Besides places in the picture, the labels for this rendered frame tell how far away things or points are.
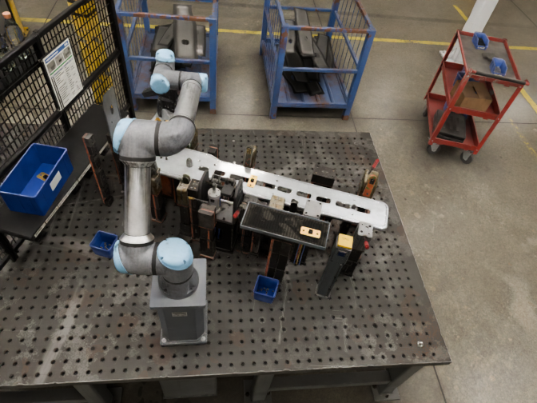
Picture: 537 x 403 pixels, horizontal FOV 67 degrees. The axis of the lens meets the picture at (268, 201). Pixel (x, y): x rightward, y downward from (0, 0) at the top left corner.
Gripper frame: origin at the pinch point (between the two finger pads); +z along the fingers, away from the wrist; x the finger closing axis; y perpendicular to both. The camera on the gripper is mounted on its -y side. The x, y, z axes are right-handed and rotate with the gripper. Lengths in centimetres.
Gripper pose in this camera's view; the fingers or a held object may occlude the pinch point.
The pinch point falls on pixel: (162, 118)
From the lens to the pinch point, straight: 200.0
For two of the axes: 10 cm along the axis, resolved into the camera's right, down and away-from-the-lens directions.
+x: 2.4, -7.3, 6.4
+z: -1.7, 6.1, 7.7
